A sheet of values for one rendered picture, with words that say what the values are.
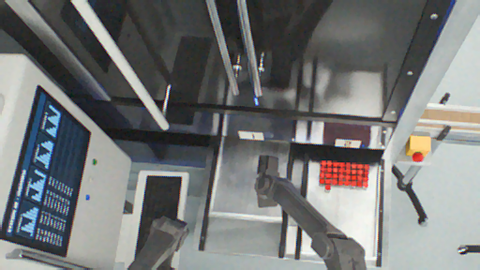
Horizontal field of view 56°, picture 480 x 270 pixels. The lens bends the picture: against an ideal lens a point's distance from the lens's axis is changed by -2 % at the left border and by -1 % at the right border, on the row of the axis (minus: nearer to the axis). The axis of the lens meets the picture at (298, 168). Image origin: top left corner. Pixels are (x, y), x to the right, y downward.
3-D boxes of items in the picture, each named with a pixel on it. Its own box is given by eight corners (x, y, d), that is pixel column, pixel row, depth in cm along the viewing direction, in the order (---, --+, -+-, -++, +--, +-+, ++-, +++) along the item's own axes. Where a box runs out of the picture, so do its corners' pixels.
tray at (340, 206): (309, 162, 171) (309, 159, 167) (379, 169, 170) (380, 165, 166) (301, 252, 159) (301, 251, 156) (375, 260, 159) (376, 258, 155)
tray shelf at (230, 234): (212, 129, 177) (211, 127, 176) (391, 143, 175) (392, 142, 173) (192, 250, 162) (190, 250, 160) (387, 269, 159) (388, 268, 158)
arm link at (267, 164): (264, 188, 130) (290, 193, 134) (269, 149, 132) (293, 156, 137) (246, 191, 140) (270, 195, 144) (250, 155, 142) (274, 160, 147)
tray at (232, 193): (224, 127, 175) (222, 124, 172) (291, 133, 174) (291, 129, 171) (210, 213, 164) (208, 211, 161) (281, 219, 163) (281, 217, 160)
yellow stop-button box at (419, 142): (405, 138, 165) (410, 129, 158) (425, 140, 165) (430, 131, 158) (405, 157, 163) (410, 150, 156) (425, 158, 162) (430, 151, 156)
